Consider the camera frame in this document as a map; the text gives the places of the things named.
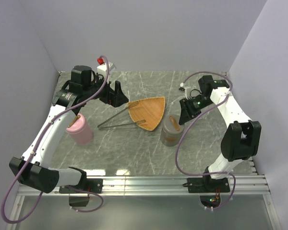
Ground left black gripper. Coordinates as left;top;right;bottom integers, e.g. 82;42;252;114
84;73;129;107

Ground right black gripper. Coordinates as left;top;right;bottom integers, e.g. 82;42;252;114
179;95;213;126

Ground grey round lid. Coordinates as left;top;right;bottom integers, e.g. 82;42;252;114
162;114;185;135

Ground tall grey container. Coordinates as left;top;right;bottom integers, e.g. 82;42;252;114
160;129;183;147

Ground metal tongs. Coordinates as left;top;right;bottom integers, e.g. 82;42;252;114
97;101;146;130

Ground pink round lid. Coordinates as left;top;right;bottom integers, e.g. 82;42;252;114
66;114;87;134

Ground tall pink cup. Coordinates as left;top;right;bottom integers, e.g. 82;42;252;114
68;123;94;145

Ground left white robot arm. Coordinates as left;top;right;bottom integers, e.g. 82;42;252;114
9;63;129;193

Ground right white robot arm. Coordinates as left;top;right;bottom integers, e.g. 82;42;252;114
179;71;262;192

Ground woven bamboo tray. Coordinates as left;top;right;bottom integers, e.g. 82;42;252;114
128;96;166;131

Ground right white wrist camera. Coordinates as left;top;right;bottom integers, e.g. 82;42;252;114
179;82;192;99

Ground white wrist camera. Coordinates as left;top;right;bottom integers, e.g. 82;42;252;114
179;82;192;99
97;57;116;77

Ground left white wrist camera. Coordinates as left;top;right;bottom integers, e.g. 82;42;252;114
97;57;116;77

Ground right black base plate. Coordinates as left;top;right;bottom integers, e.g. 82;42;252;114
182;176;230;193

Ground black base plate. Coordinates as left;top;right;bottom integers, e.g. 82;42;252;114
59;178;103;194
182;176;230;193

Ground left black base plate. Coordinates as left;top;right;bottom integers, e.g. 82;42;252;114
59;178;103;194

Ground aluminium mounting rail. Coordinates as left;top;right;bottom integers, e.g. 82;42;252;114
5;176;281;230

